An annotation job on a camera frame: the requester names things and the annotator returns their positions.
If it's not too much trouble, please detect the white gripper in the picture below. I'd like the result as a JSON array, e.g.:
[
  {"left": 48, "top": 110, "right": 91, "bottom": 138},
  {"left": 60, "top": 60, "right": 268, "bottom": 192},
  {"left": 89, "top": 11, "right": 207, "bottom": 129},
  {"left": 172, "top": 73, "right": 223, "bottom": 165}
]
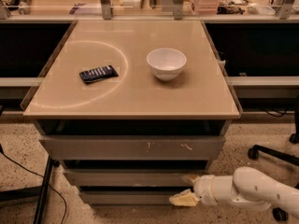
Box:
[{"left": 169, "top": 174, "right": 234, "bottom": 207}]

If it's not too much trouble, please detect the grey bottom drawer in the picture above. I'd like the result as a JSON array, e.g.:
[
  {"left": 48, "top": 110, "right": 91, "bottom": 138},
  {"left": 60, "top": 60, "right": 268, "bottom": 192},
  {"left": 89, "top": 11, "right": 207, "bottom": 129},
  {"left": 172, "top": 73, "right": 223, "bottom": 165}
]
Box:
[{"left": 79, "top": 191, "right": 178, "bottom": 205}]

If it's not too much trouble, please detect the grey drawer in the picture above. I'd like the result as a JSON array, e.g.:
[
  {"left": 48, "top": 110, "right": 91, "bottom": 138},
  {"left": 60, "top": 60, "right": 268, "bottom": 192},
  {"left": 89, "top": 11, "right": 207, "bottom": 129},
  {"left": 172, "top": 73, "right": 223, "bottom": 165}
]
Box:
[
  {"left": 64, "top": 169, "right": 206, "bottom": 187},
  {"left": 79, "top": 191, "right": 178, "bottom": 205},
  {"left": 39, "top": 135, "right": 225, "bottom": 161}
]

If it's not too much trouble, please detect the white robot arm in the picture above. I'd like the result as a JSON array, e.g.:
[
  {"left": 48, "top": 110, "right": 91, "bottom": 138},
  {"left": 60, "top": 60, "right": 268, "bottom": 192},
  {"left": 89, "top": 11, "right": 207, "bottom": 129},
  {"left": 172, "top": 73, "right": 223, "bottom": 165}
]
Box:
[{"left": 169, "top": 167, "right": 299, "bottom": 217}]

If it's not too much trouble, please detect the grey middle drawer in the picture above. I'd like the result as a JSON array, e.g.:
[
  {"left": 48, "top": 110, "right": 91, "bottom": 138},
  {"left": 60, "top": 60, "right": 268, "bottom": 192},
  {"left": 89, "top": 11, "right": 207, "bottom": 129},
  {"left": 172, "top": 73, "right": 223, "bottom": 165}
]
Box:
[{"left": 64, "top": 169, "right": 206, "bottom": 187}]

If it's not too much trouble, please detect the grey drawer cabinet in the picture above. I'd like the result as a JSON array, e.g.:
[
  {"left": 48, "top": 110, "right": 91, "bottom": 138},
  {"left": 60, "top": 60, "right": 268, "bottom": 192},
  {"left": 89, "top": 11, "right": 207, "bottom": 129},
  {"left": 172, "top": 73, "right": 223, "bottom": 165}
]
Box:
[{"left": 24, "top": 20, "right": 240, "bottom": 193}]

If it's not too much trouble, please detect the grey top drawer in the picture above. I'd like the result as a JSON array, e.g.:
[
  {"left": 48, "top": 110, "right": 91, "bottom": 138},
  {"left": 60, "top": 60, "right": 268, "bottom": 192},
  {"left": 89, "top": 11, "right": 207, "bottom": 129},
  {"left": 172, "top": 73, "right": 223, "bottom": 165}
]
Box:
[{"left": 39, "top": 135, "right": 225, "bottom": 161}]

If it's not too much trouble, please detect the black office chair base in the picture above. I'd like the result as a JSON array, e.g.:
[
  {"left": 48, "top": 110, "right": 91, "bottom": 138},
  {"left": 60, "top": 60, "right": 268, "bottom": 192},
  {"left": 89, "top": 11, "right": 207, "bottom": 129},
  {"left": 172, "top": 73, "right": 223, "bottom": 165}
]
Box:
[{"left": 247, "top": 100, "right": 299, "bottom": 222}]

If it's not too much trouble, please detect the white ceramic bowl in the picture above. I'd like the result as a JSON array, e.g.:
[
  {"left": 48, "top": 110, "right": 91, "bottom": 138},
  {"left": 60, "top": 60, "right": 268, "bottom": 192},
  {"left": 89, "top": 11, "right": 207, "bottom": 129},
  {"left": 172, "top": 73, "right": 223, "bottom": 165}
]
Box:
[{"left": 147, "top": 48, "right": 187, "bottom": 81}]

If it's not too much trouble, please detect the dark blue snack packet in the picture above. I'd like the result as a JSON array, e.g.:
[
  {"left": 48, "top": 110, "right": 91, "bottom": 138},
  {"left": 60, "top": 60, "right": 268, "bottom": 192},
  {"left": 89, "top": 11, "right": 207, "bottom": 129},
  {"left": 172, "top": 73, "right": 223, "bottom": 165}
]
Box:
[{"left": 79, "top": 65, "right": 119, "bottom": 84}]

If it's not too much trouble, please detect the black stand leg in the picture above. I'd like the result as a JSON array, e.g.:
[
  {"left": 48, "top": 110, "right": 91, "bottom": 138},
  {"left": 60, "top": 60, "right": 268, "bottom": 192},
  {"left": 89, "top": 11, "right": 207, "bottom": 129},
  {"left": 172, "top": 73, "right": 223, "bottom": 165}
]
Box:
[{"left": 0, "top": 157, "right": 59, "bottom": 224}]

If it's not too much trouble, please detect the black floor cable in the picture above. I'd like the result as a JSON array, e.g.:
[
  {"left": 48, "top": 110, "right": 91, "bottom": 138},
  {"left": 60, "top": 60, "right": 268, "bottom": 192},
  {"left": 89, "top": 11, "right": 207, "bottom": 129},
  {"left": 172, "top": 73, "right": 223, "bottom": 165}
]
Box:
[{"left": 0, "top": 143, "right": 68, "bottom": 224}]

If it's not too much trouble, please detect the grey metal post right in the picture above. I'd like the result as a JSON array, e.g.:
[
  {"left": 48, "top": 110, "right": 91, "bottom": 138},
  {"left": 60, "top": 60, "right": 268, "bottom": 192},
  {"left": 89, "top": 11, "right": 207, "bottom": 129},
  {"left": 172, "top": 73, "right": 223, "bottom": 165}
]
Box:
[{"left": 173, "top": 0, "right": 184, "bottom": 20}]

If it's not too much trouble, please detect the grey metal post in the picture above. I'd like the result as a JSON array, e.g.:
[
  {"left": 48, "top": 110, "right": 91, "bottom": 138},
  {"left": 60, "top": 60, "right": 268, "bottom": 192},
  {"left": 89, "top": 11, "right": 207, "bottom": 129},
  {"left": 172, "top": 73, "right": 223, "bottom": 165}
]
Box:
[
  {"left": 173, "top": 0, "right": 184, "bottom": 20},
  {"left": 100, "top": 0, "right": 112, "bottom": 20}
]

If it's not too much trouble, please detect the grey metal post left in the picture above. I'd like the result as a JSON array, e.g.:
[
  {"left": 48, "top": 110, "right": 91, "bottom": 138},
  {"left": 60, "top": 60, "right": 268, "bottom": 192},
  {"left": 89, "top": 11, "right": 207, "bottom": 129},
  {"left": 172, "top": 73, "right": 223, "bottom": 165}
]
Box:
[{"left": 100, "top": 0, "right": 112, "bottom": 20}]

